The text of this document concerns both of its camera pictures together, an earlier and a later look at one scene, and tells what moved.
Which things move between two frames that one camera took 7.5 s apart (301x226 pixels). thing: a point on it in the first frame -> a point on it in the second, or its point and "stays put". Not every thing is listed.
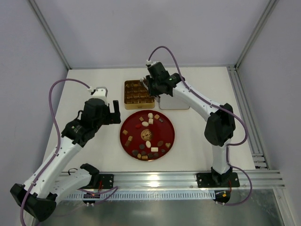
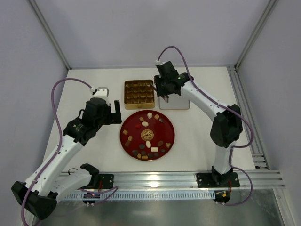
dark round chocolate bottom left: x=135 y=152 stays put
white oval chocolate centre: x=148 y=144 stays put
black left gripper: x=112 y=115 stays put
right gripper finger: x=145 y=83 -> x=154 y=87
